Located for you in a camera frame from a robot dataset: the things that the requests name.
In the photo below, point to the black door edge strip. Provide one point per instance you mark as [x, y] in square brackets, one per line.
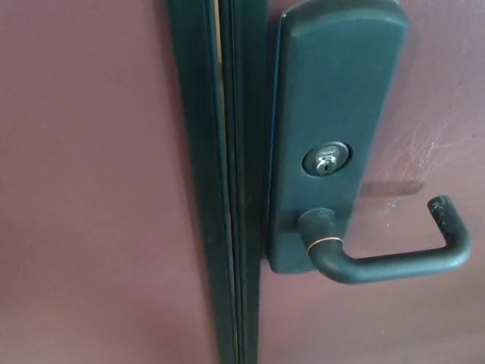
[204, 151]
[246, 151]

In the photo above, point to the maroon door leaf plain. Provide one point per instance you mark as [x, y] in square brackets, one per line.
[94, 170]

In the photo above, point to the silver key lock cylinder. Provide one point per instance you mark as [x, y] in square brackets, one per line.
[326, 159]

